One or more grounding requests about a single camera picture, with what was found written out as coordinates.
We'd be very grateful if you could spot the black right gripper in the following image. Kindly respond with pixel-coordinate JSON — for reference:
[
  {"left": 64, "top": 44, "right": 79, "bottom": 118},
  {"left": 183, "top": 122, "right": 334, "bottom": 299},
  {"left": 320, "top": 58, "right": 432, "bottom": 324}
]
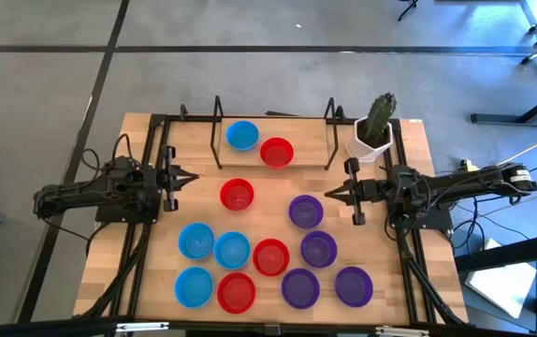
[{"left": 323, "top": 156, "right": 391, "bottom": 227}]

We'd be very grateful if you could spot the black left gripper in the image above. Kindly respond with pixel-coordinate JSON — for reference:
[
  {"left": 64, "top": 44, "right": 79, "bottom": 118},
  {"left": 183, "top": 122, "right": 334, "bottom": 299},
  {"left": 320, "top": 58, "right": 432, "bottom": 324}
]
[{"left": 145, "top": 144, "right": 200, "bottom": 212}]

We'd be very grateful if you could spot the purple mini bowl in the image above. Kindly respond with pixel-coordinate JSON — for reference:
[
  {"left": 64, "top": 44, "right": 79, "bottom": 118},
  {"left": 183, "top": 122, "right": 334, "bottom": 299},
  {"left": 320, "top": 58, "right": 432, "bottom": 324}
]
[
  {"left": 280, "top": 267, "right": 321, "bottom": 311},
  {"left": 334, "top": 265, "right": 374, "bottom": 309},
  {"left": 287, "top": 194, "right": 325, "bottom": 230},
  {"left": 299, "top": 229, "right": 339, "bottom": 270}
]

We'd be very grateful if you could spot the red mini bowl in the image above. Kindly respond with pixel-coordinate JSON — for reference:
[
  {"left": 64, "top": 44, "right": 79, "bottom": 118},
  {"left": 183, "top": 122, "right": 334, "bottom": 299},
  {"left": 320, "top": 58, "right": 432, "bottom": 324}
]
[
  {"left": 252, "top": 238, "right": 291, "bottom": 277},
  {"left": 216, "top": 271, "right": 257, "bottom": 315},
  {"left": 219, "top": 177, "right": 255, "bottom": 212},
  {"left": 259, "top": 136, "right": 296, "bottom": 169}
]

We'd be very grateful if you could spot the blue mini bowl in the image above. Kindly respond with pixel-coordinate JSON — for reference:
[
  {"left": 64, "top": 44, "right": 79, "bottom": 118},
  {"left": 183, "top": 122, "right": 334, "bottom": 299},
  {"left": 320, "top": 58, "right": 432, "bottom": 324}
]
[
  {"left": 212, "top": 230, "right": 252, "bottom": 271},
  {"left": 225, "top": 120, "right": 261, "bottom": 153},
  {"left": 174, "top": 266, "right": 215, "bottom": 310},
  {"left": 177, "top": 222, "right": 216, "bottom": 261}
]

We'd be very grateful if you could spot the white plant pot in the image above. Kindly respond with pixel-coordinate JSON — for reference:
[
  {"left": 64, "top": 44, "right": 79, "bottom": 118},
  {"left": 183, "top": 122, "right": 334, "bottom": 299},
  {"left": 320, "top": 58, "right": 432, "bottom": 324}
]
[{"left": 345, "top": 115, "right": 395, "bottom": 164}]

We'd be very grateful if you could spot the green cactus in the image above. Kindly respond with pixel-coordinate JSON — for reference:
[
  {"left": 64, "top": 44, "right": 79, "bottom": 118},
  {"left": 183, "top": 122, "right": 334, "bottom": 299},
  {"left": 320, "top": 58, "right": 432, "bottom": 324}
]
[{"left": 365, "top": 91, "right": 398, "bottom": 147}]

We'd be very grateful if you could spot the desk with black legs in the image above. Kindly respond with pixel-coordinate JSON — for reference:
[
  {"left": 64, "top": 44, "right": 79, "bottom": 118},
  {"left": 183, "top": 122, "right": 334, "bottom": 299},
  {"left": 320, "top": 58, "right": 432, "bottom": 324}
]
[{"left": 470, "top": 82, "right": 537, "bottom": 128}]

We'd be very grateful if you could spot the white box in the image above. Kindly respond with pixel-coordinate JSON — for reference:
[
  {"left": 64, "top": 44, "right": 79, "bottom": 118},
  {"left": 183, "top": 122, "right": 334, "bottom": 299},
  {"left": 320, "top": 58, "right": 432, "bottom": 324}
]
[{"left": 463, "top": 237, "right": 537, "bottom": 320}]

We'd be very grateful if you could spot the black stand leg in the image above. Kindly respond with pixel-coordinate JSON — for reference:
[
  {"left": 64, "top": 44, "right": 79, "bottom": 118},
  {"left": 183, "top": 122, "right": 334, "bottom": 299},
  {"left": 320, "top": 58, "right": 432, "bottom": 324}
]
[{"left": 397, "top": 0, "right": 420, "bottom": 22}]

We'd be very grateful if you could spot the black crossbar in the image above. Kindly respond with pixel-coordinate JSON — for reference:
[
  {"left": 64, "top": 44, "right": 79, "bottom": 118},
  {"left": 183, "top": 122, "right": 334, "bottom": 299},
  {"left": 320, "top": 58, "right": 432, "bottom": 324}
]
[{"left": 0, "top": 316, "right": 537, "bottom": 337}]

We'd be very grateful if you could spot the black aluminium table frame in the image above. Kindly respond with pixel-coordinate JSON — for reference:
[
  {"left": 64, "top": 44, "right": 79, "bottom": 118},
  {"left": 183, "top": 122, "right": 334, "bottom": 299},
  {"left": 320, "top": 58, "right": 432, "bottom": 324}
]
[{"left": 75, "top": 103, "right": 470, "bottom": 328}]

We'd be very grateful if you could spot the silver metal bracket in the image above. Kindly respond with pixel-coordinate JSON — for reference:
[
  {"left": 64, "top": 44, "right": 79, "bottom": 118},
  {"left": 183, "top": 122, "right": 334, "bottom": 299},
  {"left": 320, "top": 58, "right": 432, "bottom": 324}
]
[
  {"left": 374, "top": 326, "right": 431, "bottom": 337},
  {"left": 116, "top": 321, "right": 170, "bottom": 333}
]

